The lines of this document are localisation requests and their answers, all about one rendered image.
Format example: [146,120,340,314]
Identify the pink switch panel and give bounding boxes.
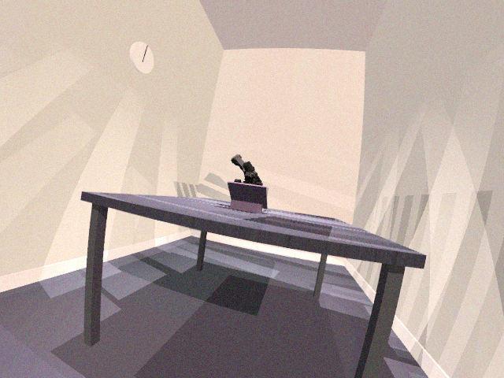
[227,181,268,213]

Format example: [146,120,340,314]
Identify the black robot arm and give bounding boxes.
[231,154,262,183]

